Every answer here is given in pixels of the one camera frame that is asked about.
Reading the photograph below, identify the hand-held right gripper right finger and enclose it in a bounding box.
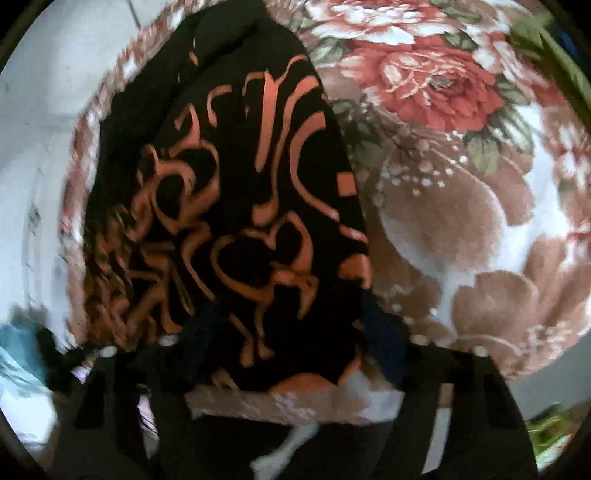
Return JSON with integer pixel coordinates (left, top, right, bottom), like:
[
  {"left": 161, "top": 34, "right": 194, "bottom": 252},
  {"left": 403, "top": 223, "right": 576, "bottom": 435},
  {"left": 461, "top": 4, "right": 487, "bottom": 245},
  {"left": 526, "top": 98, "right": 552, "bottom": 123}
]
[{"left": 359, "top": 295, "right": 539, "bottom": 480}]

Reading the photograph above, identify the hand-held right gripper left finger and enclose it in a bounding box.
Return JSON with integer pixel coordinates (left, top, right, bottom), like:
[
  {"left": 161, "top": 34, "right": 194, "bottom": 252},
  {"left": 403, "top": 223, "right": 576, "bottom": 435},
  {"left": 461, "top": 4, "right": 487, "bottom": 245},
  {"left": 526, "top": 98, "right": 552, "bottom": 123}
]
[{"left": 51, "top": 300, "right": 260, "bottom": 480}]

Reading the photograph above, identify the black orange print hoodie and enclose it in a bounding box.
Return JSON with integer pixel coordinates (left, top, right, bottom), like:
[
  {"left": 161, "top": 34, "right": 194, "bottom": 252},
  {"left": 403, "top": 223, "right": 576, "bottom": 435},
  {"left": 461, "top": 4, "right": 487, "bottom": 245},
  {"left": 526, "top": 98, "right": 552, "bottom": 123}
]
[{"left": 82, "top": 0, "right": 376, "bottom": 389}]

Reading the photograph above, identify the teal cloth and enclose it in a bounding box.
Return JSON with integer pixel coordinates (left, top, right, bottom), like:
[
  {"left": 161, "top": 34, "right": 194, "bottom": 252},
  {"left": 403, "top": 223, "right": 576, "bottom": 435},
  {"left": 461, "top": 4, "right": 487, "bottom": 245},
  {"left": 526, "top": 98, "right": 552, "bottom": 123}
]
[{"left": 0, "top": 322, "right": 48, "bottom": 416}]

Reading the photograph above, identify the floral blanket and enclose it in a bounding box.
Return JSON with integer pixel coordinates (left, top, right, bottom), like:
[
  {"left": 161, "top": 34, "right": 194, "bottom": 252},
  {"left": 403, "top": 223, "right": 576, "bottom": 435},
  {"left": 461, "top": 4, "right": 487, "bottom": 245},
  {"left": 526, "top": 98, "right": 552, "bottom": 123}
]
[{"left": 59, "top": 0, "right": 591, "bottom": 428}]

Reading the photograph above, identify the lime green plastic item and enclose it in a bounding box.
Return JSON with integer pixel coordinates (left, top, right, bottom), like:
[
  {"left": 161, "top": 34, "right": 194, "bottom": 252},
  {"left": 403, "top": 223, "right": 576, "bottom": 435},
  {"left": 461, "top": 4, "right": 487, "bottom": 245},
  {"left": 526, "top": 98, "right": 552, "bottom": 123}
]
[{"left": 525, "top": 403, "right": 585, "bottom": 465}]

